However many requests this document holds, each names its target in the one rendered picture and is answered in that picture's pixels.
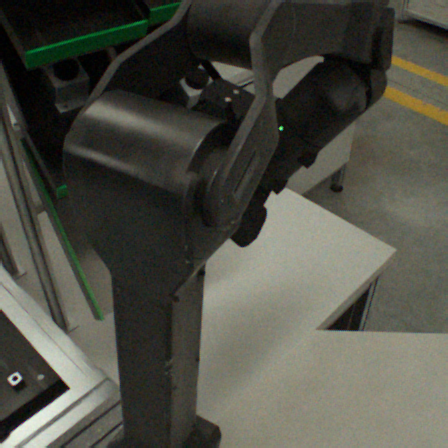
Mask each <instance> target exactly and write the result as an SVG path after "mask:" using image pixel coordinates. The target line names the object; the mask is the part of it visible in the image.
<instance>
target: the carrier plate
mask: <svg viewBox="0 0 448 448"><path fill-rule="evenodd" d="M17 372H18V373H19V375H20V376H21V377H22V378H23V380H24V382H25V383H24V384H22V386H20V387H19V388H18V389H16V390H13V388H12V386H11V384H10V383H9V381H8V378H9V376H12V375H14V374H15V373H17ZM62 387H64V383H63V380H62V378H61V376H60V375H59V374H58V373H57V372H56V371H55V370H54V369H53V368H52V367H51V366H50V365H49V364H48V362H47V361H46V359H45V358H44V357H43V356H42V355H41V354H40V353H39V352H38V351H37V349H36V348H35V347H34V346H33V345H32V344H31V343H30V342H29V341H28V340H27V338H26V337H25V336H24V335H23V334H22V332H21V331H20V330H19V329H18V328H17V327H16V326H15V325H14V323H13V322H12V321H11V319H10V318H9V317H8V316H7V314H6V313H5V312H3V311H2V310H1V309H0V428H1V426H2V427H3V426H5V427H6V428H8V427H9V426H10V425H11V424H13V423H14V422H16V421H17V420H18V419H20V418H21V417H22V416H24V415H25V414H27V413H28V412H30V411H31V409H32V410H33V409H34V408H35V407H37V406H38V405H39V404H40V403H41V402H44V401H45V400H46V399H48V398H49V397H50V396H51V395H54V394H55V393H56V392H58V391H59V389H61V388H62Z"/></svg>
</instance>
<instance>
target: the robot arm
mask: <svg viewBox="0 0 448 448"><path fill-rule="evenodd" d="M389 1H390V0H184V1H183V2H182V4H181V6H180V7H179V9H178V10H177V11H176V13H175V14H174V16H173V18H172V19H171V20H170V21H169V22H167V23H164V24H163V25H162V26H160V27H159V28H158V29H157V30H155V31H154V32H153V33H151V34H150V35H148V36H147V37H145V38H144V39H142V40H141V41H140V42H137V43H135V44H134V45H132V46H131V47H129V48H128V49H127V50H125V52H123V53H122V54H120V55H119V56H118V57H117V58H116V59H115V60H114V61H113V62H112V63H111V65H110V66H109V67H108V68H107V70H106V72H105V73H104V75H103V76H102V78H101V80H100V81H99V83H98V84H97V86H96V87H95V89H94V90H93V91H92V93H91V94H90V96H89V98H88V99H87V101H86V102H85V104H84V105H83V107H82V109H81V111H80V113H79V115H78V117H77V118H76V119H75V120H74V122H73V124H72V127H71V129H70V131H69V133H68V135H67V136H66V139H65V144H64V148H63V171H64V176H65V177H64V180H65V183H66V186H67V190H68V194H69V197H70V201H71V204H72V208H73V211H74V215H75V218H76V222H77V224H78V225H79V227H80V228H81V231H82V232H83V234H84V235H85V237H86V238H87V240H88V241H89V243H90V244H91V245H92V247H93V248H94V250H95V251H96V253H97V254H98V255H99V257H100V258H101V260H102V261H103V263H104V264H105V265H106V267H107V268H108V270H109V273H110V277H111V281H112V292H113V308H114V322H115V338H116V352H117V367H118V372H119V381H120V396H121V410H122V425H123V428H122V429H121V430H119V432H118V433H117V434H116V435H115V436H114V438H112V439H111V441H110V442H109V444H108V445H107V446H105V447H104V448H219V444H220V440H221V432H220V429H219V426H218V425H216V424H214V423H213V422H212V421H208V420H206V419H204V418H202V417H201V416H199V415H197V414H196V408H197V393H198V377H199V363H200V348H201V333H202V317H203V287H204V275H205V265H206V262H207V260H208V259H209V258H210V257H211V256H212V255H213V254H214V253H215V252H216V251H217V250H218V249H219V248H220V247H221V246H222V245H223V243H224V242H225V241H226V240H227V239H228V238H230V239H231V240H232V241H233V242H235V243H236V244H237V245H238V246H240V247H246V246H248V245H249V244H251V243H252V242H253V241H254V240H256V239H257V237H258V235H259V233H260V231H261V229H262V227H263V226H264V224H265V222H266V220H267V209H266V207H264V205H265V203H266V202H267V200H268V198H269V196H270V194H271V192H272V191H273V192H274V193H275V194H277V195H278V194H279V193H280V192H281V191H282V190H283V189H284V187H285V185H286V183H287V181H288V180H287V179H289V178H290V177H291V176H292V175H293V174H294V173H295V172H297V171H298V170H299V169H300V168H301V167H302V166H305V167H306V168H307V169H308V168H309V167H310V166H311V165H312V164H315V162H316V161H315V160H316V157H317V155H318V153H319V152H320V151H321V150H322V149H323V148H324V147H325V146H327V145H328V144H329V143H330V142H331V141H332V140H333V139H335V138H336V137H337V136H338V134H340V133H342V132H343V131H344V130H345V129H346V128H347V127H348V126H350V125H351V124H352V123H353V122H354V121H355V119H357V118H358V117H359V116H361V115H363V114H364V113H365V112H366V111H367V110H368V109H369V108H370V107H371V106H372V105H373V104H374V103H375V102H377V101H379V100H380V99H381V98H382V95H383V94H384V92H385V89H386V87H387V83H388V81H387V73H386V70H389V68H390V66H391V63H392V55H393V53H392V45H393V36H394V18H395V9H394V8H389V7H385V6H388V3H389ZM315 56H320V57H324V61H323V62H317V63H316V64H315V65H314V66H313V67H312V69H311V70H310V71H309V72H308V73H307V74H305V75H304V77H303V78H302V79H301V80H300V81H299V82H298V83H297V84H296V85H295V86H294V87H293V88H292V90H291V91H289V92H288V93H287V94H286V95H285V96H284V97H283V98H282V99H281V98H280V97H277V96H274V93H273V83H274V81H275V79H276V77H277V76H278V74H279V72H280V70H281V69H282V67H283V63H287V62H291V61H295V60H300V59H304V58H311V57H315ZM204 59H205V60H209V61H212V62H220V63H224V64H228V65H232V66H236V67H240V68H244V69H248V70H251V71H252V74H253V84H254V90H255V94H256V95H255V94H253V93H251V92H249V91H247V90H245V89H243V88H242V87H240V86H238V85H236V84H234V83H231V82H228V81H226V80H224V79H215V80H214V81H212V82H211V83H209V85H208V86H206V87H205V88H204V89H203V90H202V92H201V95H200V98H199V100H198V103H197V104H196V105H195V106H193V107H192V108H191V110H189V109H186V108H182V107H179V106H176V105H172V104H169V103H165V102H162V101H160V100H156V99H155V98H156V97H157V96H159V95H160V94H162V93H163V92H165V91H166V89H168V88H170V87H172V86H174V85H175V84H176V83H178V82H179V81H181V80H182V79H184V78H185V77H186V76H188V75H189V74H191V73H192V72H194V71H195V70H196V69H197V68H198V67H199V66H200V65H201V63H202V62H203V60H204Z"/></svg>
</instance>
